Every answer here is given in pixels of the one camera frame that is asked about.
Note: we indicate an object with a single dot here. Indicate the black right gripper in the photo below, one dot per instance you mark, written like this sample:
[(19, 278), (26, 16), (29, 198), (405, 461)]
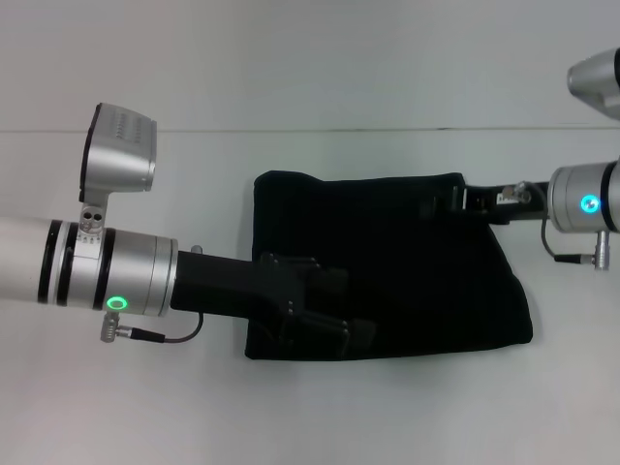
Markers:
[(508, 198)]

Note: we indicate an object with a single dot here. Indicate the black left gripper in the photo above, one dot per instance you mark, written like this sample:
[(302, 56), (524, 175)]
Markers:
[(232, 286)]

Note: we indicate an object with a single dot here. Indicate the black t-shirt with FREE print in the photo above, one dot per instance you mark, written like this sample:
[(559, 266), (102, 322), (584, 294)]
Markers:
[(412, 271)]

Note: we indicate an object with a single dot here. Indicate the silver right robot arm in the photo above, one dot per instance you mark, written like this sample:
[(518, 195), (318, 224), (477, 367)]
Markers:
[(586, 198)]

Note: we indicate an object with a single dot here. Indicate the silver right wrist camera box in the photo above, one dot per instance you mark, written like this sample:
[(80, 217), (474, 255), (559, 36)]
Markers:
[(596, 77)]

